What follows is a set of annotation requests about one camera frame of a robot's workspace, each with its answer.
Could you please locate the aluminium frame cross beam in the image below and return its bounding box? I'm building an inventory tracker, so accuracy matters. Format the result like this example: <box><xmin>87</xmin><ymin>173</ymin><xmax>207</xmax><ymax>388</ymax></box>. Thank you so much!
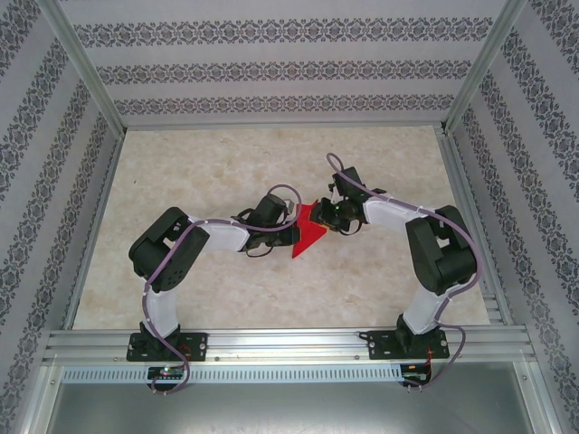
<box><xmin>121</xmin><ymin>119</ymin><xmax>449</xmax><ymax>133</ymax></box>

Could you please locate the red paper sheet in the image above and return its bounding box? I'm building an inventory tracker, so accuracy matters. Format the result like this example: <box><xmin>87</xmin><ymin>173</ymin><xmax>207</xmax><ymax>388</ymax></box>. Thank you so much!
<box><xmin>290</xmin><ymin>203</ymin><xmax>328</xmax><ymax>260</ymax></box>

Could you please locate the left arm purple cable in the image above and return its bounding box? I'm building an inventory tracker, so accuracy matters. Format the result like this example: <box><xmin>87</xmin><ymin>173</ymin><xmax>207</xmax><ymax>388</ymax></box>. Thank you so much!
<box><xmin>142</xmin><ymin>183</ymin><xmax>303</xmax><ymax>397</ymax></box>

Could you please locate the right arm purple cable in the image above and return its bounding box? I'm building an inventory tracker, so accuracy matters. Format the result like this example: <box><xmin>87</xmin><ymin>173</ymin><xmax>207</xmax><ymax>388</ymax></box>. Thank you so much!
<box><xmin>325</xmin><ymin>153</ymin><xmax>483</xmax><ymax>395</ymax></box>

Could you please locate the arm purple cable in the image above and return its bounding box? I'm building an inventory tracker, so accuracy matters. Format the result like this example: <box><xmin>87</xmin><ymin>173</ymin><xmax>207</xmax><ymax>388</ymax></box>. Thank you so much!
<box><xmin>142</xmin><ymin>183</ymin><xmax>303</xmax><ymax>397</ymax></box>
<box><xmin>325</xmin><ymin>153</ymin><xmax>483</xmax><ymax>395</ymax></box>

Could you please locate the slotted cable duct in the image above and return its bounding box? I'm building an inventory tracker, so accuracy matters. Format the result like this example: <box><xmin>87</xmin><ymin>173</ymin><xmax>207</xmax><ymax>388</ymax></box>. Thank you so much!
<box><xmin>60</xmin><ymin>363</ymin><xmax>404</xmax><ymax>385</ymax></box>

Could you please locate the aluminium mounting rail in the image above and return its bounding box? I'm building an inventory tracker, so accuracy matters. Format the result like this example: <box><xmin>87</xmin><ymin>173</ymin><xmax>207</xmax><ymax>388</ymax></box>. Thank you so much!
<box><xmin>43</xmin><ymin>325</ymin><xmax>538</xmax><ymax>368</ymax></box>

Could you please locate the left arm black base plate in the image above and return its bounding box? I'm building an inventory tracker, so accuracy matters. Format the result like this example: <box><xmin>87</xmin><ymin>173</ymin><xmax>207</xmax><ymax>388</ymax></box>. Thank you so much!
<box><xmin>125</xmin><ymin>331</ymin><xmax>210</xmax><ymax>363</ymax></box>

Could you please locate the grey metal sheet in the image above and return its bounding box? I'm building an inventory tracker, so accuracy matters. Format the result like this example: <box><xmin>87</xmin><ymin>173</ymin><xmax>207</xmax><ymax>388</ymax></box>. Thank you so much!
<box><xmin>24</xmin><ymin>361</ymin><xmax>557</xmax><ymax>434</ymax></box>

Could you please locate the aluminium frame post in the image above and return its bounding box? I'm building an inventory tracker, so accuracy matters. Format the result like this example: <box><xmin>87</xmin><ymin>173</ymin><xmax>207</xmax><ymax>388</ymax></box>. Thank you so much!
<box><xmin>441</xmin><ymin>0</ymin><xmax>529</xmax><ymax>135</ymax></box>
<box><xmin>38</xmin><ymin>0</ymin><xmax>127</xmax><ymax>135</ymax></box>

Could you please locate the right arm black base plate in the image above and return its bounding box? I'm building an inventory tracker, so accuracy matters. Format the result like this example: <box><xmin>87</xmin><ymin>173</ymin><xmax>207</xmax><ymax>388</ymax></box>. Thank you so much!
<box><xmin>365</xmin><ymin>328</ymin><xmax>451</xmax><ymax>362</ymax></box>

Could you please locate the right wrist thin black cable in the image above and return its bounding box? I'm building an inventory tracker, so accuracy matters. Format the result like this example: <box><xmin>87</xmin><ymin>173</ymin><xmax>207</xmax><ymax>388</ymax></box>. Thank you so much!
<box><xmin>336</xmin><ymin>219</ymin><xmax>364</xmax><ymax>237</ymax></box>

